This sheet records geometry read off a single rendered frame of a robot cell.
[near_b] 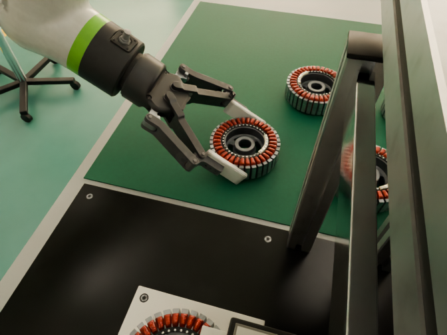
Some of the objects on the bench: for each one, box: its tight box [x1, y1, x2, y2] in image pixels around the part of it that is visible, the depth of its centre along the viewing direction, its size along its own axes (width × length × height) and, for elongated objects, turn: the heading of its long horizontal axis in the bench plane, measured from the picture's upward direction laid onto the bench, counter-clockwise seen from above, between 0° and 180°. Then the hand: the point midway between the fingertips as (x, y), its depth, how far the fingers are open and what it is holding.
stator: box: [285, 66, 337, 115], centre depth 65 cm, size 11×11×4 cm
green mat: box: [83, 1, 389, 237], centre depth 65 cm, size 94×61×1 cm, turn 75°
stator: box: [210, 117, 281, 179], centre depth 56 cm, size 11×11×4 cm
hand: (243, 145), depth 56 cm, fingers closed on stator, 11 cm apart
